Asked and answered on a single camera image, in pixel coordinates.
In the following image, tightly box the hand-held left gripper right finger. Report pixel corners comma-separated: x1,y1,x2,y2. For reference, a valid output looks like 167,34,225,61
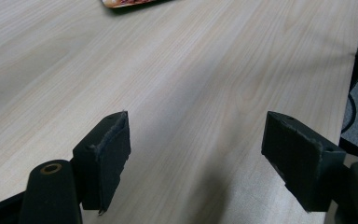
260,110,347,214

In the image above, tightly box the red snack packet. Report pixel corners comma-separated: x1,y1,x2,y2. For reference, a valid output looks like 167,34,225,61
102,0,159,9

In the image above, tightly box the thin black cable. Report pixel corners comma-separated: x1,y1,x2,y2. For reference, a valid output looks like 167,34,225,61
340,92,358,134

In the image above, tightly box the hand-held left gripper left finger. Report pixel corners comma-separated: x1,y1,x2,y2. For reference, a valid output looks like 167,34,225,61
72,110,132,216

